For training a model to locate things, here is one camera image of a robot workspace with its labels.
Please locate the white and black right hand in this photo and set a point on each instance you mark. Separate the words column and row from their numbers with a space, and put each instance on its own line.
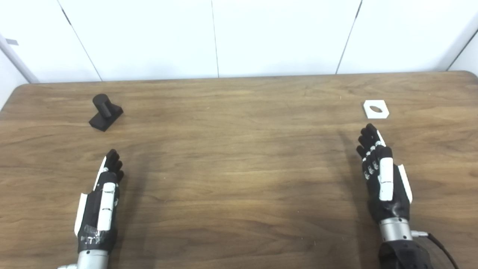
column 396, row 201

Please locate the white and black left hand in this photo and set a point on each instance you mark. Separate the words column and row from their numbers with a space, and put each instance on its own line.
column 91, row 213

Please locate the black peg with square base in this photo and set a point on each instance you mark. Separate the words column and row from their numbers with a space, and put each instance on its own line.
column 106, row 116

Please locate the white square piece with hole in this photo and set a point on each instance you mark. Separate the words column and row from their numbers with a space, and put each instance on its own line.
column 369, row 104

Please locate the grey wall corner post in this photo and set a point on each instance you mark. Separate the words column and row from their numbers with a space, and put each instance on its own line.
column 16, row 59

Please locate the small grey wall tape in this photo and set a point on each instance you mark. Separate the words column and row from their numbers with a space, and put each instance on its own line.
column 12, row 42

